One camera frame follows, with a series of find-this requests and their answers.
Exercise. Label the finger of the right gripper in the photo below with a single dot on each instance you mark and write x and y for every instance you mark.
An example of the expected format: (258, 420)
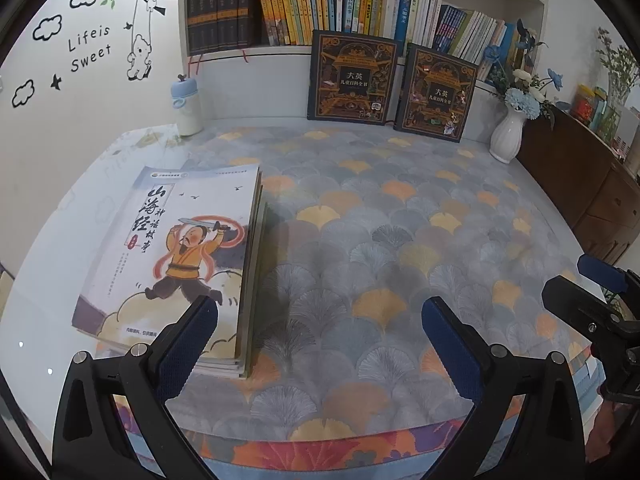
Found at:
(609, 277)
(576, 307)

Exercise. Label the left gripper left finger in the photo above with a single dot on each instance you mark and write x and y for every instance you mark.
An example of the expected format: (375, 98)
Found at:
(153, 374)

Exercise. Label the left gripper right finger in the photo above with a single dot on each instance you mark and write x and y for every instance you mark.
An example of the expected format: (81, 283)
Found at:
(489, 376)

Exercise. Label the books mountain seas cover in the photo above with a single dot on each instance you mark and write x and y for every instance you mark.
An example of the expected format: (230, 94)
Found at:
(179, 235)

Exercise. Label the person right hand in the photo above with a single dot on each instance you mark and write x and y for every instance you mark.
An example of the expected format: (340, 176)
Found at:
(613, 441)

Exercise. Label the brown wooden cabinet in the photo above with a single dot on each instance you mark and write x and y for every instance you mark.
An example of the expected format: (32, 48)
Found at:
(594, 192)

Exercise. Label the white ceramic flower vase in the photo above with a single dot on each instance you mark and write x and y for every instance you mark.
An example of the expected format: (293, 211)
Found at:
(505, 141)

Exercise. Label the glass jars on cabinet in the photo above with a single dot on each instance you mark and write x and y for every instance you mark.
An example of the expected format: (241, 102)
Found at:
(592, 109)

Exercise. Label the blue artificial flowers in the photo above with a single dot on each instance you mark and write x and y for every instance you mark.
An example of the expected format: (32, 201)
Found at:
(515, 81)

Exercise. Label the patterned fan table mat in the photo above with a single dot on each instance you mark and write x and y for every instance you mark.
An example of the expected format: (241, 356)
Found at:
(363, 224)

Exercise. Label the dark encyclopedia book right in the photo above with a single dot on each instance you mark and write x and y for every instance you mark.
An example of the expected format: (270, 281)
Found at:
(435, 95)

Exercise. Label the dark encyclopedia book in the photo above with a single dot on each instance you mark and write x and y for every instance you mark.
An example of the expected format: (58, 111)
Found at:
(351, 77)
(435, 95)

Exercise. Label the white water bottle blue lid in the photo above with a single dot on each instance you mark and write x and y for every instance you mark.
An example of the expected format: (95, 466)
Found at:
(186, 102)

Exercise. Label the dark encyclopedia book left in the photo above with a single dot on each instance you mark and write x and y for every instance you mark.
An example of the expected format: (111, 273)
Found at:
(351, 77)

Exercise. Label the white bookshelf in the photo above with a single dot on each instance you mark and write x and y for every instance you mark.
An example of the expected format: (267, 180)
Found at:
(271, 79)

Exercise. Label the black book set on shelf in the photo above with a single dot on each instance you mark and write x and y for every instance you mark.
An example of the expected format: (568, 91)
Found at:
(218, 25)

